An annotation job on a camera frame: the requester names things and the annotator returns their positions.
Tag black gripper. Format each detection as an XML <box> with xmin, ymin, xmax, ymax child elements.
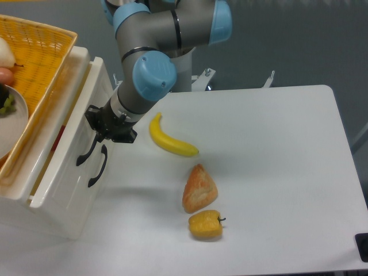
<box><xmin>85</xmin><ymin>103</ymin><xmax>137</xmax><ymax>154</ymax></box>

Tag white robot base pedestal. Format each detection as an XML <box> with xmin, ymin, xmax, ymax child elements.
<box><xmin>171</xmin><ymin>47</ymin><xmax>216</xmax><ymax>93</ymax></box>

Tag black corner device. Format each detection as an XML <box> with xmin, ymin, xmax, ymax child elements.
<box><xmin>355</xmin><ymin>233</ymin><xmax>368</xmax><ymax>263</ymax></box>

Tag yellow bell pepper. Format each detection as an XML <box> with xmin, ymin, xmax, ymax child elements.
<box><xmin>188</xmin><ymin>210</ymin><xmax>226</xmax><ymax>238</ymax></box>

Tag red bell pepper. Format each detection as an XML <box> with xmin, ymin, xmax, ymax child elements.
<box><xmin>51</xmin><ymin>125</ymin><xmax>66</xmax><ymax>151</ymax></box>

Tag yellow banana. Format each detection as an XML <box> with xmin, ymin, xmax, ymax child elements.
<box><xmin>149</xmin><ymin>112</ymin><xmax>199</xmax><ymax>157</ymax></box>

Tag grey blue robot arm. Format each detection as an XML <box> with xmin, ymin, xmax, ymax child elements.
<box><xmin>85</xmin><ymin>1</ymin><xmax>232</xmax><ymax>144</ymax></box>

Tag white pear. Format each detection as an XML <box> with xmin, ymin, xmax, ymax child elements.
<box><xmin>0</xmin><ymin>38</ymin><xmax>23</xmax><ymax>69</ymax></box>

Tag black lower drawer handle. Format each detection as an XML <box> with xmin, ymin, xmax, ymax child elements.
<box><xmin>87</xmin><ymin>144</ymin><xmax>108</xmax><ymax>188</ymax></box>

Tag orange bread pastry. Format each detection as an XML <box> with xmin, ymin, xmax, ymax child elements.
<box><xmin>182</xmin><ymin>164</ymin><xmax>219</xmax><ymax>214</ymax></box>

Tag white plate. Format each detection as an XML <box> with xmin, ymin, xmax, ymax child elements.
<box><xmin>1</xmin><ymin>86</ymin><xmax>29</xmax><ymax>159</ymax></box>

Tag green grapes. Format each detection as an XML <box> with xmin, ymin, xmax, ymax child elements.
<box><xmin>0</xmin><ymin>94</ymin><xmax>16</xmax><ymax>115</ymax></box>

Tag pink sausage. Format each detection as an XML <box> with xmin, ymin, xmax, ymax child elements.
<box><xmin>0</xmin><ymin>68</ymin><xmax>14</xmax><ymax>86</ymax></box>

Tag white top drawer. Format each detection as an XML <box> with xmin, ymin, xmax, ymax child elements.
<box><xmin>30</xmin><ymin>57</ymin><xmax>113</xmax><ymax>239</ymax></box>

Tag yellow woven basket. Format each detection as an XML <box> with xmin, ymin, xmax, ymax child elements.
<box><xmin>1</xmin><ymin>14</ymin><xmax>78</xmax><ymax>179</ymax></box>

